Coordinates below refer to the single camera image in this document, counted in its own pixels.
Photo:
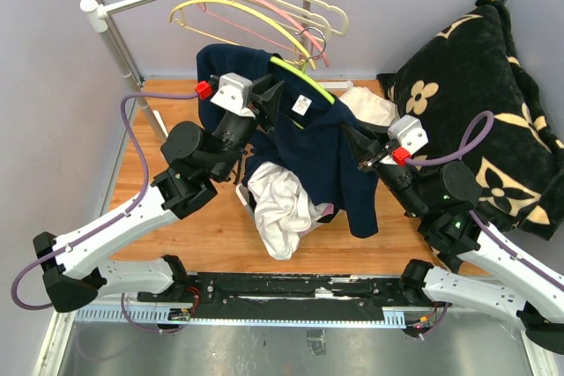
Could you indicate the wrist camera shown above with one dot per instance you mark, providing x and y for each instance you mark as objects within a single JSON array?
[
  {"x": 410, "y": 137},
  {"x": 231, "y": 92}
]

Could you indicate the pink t shirt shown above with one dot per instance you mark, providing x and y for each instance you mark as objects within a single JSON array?
[{"x": 328, "y": 214}]

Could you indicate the black floral blanket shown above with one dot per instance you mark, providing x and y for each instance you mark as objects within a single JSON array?
[{"x": 469, "y": 67}]

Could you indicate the metal clothes rack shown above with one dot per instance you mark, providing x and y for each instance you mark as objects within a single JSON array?
[{"x": 145, "y": 2}]

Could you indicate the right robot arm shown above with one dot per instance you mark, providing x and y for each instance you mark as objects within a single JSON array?
[{"x": 480, "y": 267}]

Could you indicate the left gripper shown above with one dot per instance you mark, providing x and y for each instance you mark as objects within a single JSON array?
[{"x": 267, "y": 106}]

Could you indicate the white t shirt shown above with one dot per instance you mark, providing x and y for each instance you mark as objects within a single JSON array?
[{"x": 283, "y": 209}]

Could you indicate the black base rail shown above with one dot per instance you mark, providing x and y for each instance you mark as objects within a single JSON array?
[{"x": 286, "y": 297}]

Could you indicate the white plastic basket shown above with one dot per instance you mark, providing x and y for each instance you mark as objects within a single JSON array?
[{"x": 248, "y": 203}]

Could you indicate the navy blue t shirt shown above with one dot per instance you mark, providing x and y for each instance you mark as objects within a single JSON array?
[{"x": 307, "y": 138}]

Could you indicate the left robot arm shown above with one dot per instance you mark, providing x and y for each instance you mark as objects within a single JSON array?
[{"x": 77, "y": 268}]

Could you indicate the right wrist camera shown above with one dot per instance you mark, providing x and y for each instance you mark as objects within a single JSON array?
[{"x": 410, "y": 137}]

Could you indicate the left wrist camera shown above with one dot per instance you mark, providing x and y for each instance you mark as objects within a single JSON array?
[{"x": 231, "y": 92}]

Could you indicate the folded cream cloth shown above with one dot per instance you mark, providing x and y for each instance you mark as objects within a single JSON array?
[{"x": 369, "y": 107}]

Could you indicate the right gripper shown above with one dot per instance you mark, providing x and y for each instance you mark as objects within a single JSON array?
[{"x": 368, "y": 151}]

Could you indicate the yellow hanger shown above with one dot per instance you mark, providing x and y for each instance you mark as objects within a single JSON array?
[{"x": 236, "y": 16}]

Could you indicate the pink white hanger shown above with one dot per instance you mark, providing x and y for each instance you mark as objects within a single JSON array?
[{"x": 299, "y": 31}]

